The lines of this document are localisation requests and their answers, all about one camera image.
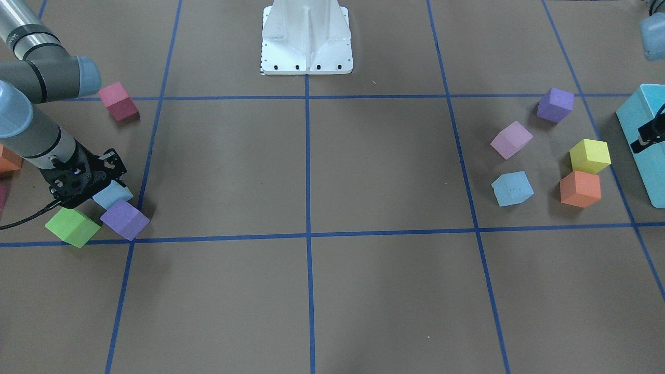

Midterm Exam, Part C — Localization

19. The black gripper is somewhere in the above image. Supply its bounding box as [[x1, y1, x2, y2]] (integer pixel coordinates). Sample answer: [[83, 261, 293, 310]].
[[40, 149, 127, 209]]

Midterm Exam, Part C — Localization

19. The light blue foam block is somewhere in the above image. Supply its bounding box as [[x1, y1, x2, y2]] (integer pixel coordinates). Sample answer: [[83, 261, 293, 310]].
[[491, 171, 534, 207], [92, 180, 134, 210]]

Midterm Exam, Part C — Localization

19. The cyan plastic bin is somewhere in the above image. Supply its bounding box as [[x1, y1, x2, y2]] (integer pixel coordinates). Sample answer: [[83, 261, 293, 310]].
[[617, 84, 664, 209]]

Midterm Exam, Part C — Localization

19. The green foam block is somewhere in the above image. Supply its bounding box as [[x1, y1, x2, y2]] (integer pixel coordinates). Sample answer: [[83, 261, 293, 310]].
[[45, 207, 101, 248]]

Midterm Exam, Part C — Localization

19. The purple foam block far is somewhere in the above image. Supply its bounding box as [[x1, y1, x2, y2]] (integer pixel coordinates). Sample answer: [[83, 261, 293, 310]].
[[100, 199, 150, 241]]

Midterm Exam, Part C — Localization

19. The purple foam block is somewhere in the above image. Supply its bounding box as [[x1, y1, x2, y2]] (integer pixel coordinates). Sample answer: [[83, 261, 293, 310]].
[[536, 87, 575, 124], [100, 199, 150, 241]]

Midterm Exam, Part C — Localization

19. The orange foam block far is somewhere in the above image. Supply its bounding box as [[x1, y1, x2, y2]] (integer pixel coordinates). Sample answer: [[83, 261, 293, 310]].
[[0, 144, 23, 173]]

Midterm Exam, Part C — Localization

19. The orange foam block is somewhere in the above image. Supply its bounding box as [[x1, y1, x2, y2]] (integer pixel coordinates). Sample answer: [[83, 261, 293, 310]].
[[0, 144, 23, 173], [559, 170, 602, 208]]

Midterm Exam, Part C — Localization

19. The yellow foam block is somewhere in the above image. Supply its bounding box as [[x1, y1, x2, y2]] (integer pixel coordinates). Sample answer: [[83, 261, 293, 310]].
[[568, 138, 612, 173]]

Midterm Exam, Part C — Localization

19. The orange foam block near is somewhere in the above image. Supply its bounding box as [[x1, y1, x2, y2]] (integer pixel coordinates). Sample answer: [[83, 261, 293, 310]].
[[559, 170, 602, 208]]

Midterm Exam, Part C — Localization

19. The magenta pink foam block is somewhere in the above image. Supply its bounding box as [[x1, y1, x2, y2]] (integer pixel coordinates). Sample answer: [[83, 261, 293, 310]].
[[98, 82, 140, 122]]

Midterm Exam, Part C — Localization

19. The purple foam block near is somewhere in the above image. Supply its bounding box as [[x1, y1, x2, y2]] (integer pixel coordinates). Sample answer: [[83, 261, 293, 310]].
[[536, 87, 575, 124]]

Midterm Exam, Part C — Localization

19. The light pink foam block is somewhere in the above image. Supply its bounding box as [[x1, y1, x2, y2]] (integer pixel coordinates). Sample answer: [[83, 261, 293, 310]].
[[490, 121, 534, 159]]

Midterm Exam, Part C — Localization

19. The white camera stand pillar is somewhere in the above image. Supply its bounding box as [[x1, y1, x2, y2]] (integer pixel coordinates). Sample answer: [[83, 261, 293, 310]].
[[260, 1, 354, 75]]

